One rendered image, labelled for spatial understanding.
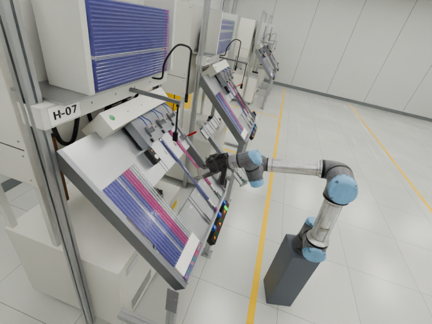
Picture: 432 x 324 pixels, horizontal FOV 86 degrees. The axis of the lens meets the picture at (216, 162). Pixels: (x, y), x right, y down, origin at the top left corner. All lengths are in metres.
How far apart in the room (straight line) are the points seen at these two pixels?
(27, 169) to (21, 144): 0.11
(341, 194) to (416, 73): 8.42
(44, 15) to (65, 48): 0.09
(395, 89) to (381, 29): 1.82
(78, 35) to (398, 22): 8.67
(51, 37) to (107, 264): 0.94
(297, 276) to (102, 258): 1.16
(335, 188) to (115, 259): 1.06
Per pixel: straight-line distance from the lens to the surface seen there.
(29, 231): 1.52
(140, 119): 1.14
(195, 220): 1.22
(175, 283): 1.08
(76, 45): 0.86
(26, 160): 1.08
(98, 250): 1.34
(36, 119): 0.84
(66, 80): 0.92
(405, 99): 9.54
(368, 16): 8.83
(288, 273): 1.69
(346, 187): 1.12
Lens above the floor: 1.68
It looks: 32 degrees down
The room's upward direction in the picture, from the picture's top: 11 degrees clockwise
